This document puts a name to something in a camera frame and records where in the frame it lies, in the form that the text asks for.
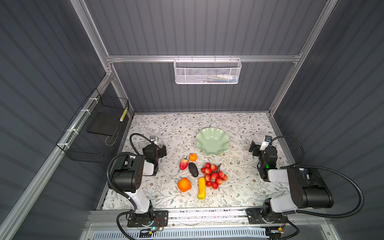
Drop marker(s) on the small orange tangerine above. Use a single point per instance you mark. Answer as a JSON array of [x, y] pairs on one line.
[[193, 157]]

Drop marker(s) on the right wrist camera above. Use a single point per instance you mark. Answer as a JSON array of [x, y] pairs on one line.
[[266, 142]]

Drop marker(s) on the aluminium front rail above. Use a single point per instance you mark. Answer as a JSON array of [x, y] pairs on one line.
[[202, 218]]

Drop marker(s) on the red fake grape bunch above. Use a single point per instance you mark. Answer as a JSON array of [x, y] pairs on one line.
[[213, 175]]

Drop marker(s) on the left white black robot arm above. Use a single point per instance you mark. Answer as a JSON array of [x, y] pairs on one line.
[[124, 176]]

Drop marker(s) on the black pad in basket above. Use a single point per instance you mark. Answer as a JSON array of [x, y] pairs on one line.
[[105, 124]]

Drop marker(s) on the yellow fake banana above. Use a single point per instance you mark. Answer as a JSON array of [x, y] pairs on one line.
[[202, 188]]

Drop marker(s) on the large fake orange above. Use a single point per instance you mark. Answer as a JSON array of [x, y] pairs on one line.
[[184, 185]]

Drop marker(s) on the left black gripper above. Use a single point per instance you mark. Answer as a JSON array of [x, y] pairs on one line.
[[161, 151]]

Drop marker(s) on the black wire basket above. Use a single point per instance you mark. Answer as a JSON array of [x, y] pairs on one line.
[[79, 145]]

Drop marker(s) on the white wire mesh basket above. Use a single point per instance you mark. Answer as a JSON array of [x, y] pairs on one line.
[[187, 70]]

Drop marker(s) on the red green fake apple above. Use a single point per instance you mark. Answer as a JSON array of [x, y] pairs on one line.
[[184, 163]]

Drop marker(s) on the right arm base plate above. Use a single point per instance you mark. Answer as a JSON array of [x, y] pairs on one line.
[[258, 216]]

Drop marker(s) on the yellow tube in basket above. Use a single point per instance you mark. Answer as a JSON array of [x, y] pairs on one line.
[[123, 114]]

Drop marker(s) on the green scalloped fruit bowl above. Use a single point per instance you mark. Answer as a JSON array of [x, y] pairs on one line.
[[212, 141]]

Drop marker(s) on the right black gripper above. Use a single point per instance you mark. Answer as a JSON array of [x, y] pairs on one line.
[[256, 149]]

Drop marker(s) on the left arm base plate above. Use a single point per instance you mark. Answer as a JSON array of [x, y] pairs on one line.
[[150, 219]]

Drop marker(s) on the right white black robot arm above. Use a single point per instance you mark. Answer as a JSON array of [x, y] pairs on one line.
[[307, 188]]

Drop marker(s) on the items in white basket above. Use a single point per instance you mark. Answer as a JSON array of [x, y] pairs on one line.
[[229, 79]]

